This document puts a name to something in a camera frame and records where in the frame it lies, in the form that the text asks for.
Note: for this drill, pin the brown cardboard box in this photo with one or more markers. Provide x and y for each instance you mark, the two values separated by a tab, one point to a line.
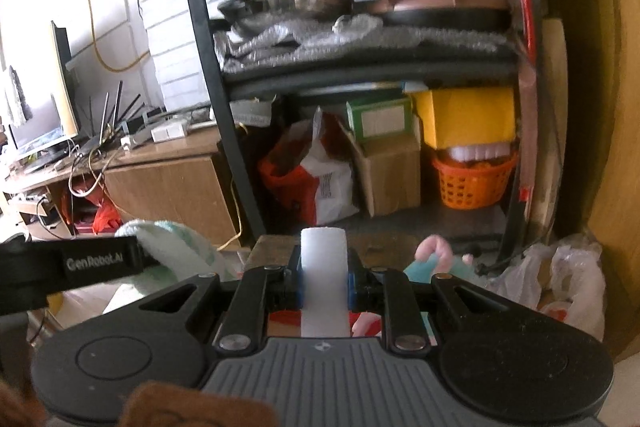
390	177

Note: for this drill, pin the blue and pink plush toy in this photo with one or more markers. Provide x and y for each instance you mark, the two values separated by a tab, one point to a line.
425	267

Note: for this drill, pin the white power adapter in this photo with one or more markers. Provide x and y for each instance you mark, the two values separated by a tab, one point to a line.
167	132

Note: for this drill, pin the black frying pan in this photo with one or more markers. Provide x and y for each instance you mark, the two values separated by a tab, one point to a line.
440	18

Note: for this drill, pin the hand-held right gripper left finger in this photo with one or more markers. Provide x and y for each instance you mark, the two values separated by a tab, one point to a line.
298	287

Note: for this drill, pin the yellow box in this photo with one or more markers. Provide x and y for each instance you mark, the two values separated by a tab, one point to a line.
465	117

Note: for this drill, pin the wooden television cabinet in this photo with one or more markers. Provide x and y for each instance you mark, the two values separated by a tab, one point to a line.
165	187

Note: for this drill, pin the clear plastic bag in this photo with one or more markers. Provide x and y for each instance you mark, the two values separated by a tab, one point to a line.
565	277

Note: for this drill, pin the white towel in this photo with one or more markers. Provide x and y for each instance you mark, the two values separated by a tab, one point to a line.
190	247

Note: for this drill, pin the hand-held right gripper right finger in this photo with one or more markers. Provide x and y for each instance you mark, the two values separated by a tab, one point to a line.
351	289

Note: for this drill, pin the red and white plastic bag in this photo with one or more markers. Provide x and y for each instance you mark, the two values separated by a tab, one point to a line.
320	187

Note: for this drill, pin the black router with antennas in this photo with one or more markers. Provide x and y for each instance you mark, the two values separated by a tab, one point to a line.
135	125

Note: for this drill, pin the orange plastic basket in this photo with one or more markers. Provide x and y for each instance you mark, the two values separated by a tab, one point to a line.
470	187

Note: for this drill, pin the black metal shelf rack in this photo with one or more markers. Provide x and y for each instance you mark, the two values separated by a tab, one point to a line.
200	32

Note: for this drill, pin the translucent plastic container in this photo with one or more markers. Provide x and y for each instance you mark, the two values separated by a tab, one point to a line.
477	153

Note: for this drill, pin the television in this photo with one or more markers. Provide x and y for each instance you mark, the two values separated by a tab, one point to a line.
45	127

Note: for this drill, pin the green box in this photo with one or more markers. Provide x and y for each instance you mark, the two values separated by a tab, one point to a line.
380	119

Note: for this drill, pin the brown fuzzy cloth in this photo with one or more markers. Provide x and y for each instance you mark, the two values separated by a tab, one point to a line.
200	407

